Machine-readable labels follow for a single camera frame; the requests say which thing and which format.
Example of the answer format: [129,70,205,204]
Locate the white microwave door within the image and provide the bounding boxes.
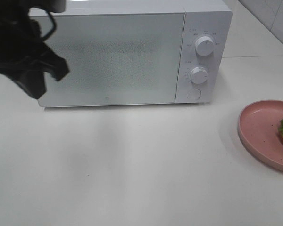
[38,14,184,107]

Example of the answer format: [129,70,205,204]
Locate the white timer knob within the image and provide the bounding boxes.
[190,66,208,84]

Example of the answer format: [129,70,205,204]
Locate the white microwave oven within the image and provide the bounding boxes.
[38,0,233,107]

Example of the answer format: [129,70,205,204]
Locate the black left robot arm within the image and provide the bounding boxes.
[0,0,69,99]

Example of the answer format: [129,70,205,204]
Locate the pink speckled plate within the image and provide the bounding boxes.
[237,100,283,172]

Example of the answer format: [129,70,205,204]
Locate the upper white power knob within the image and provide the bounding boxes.
[195,35,215,57]

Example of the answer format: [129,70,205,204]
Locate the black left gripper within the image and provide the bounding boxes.
[0,9,69,99]

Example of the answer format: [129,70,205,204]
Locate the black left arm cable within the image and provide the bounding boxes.
[0,7,57,69]

